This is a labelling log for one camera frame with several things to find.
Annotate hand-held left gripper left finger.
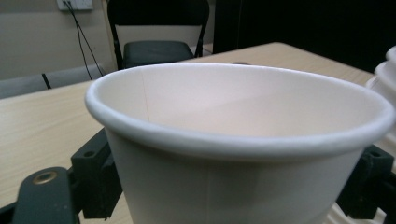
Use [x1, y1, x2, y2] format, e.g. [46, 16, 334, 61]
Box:
[70, 127, 123, 219]

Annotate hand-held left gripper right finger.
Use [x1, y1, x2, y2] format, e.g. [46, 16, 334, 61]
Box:
[336, 144, 395, 220]

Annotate stack of white cups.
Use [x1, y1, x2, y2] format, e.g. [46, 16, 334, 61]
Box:
[325, 46, 396, 224]

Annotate white paper cup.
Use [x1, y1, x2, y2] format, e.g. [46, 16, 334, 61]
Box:
[84, 63, 396, 224]

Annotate black folding chair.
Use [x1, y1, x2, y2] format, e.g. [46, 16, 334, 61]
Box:
[106, 0, 210, 70]

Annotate dark curtain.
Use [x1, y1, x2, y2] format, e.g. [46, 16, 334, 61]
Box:
[213, 0, 396, 75]

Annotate grey wall cable duct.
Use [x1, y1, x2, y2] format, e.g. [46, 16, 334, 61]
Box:
[0, 63, 107, 100]

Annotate black wall socket cable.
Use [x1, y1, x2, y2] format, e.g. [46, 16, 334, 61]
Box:
[63, 1, 106, 80]

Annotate white wall socket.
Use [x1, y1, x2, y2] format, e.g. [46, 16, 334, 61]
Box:
[56, 0, 94, 11]

